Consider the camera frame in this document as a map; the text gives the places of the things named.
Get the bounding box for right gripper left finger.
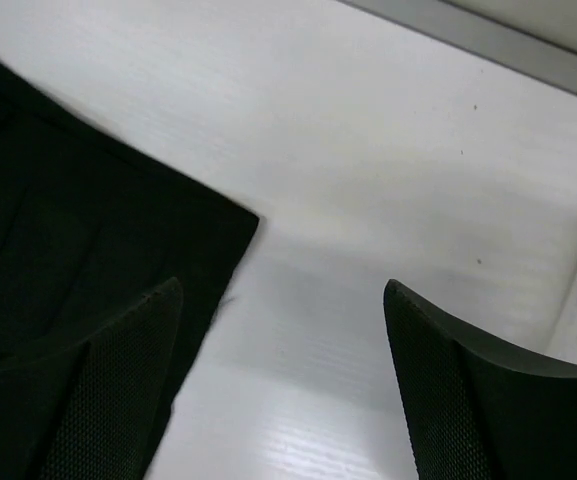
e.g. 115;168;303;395
0;278;183;479

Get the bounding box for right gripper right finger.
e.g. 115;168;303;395
383;280;577;480

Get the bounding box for black skirt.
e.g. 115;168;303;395
0;63;259;476

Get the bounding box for aluminium table edge rail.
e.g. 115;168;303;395
346;0;577;96

